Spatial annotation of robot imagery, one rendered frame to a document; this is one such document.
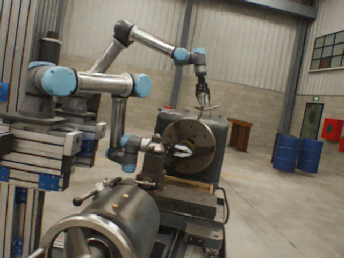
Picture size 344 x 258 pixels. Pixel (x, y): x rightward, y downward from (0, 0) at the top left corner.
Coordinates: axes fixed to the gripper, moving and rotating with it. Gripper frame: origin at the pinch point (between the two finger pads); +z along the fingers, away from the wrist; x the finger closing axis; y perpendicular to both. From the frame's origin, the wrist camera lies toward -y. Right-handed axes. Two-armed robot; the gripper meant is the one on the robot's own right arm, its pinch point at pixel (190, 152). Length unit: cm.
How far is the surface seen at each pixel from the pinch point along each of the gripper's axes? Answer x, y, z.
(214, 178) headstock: -18.0, -31.9, 15.5
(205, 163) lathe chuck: -6.9, -16.3, 8.3
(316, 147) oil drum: -36, -676, 288
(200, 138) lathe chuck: 6.3, -16.3, 3.2
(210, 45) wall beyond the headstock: 266, -1050, -67
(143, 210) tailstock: 5, 100, 1
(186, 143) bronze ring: 3.7, -3.8, -2.6
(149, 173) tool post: -4.5, 38.3, -11.3
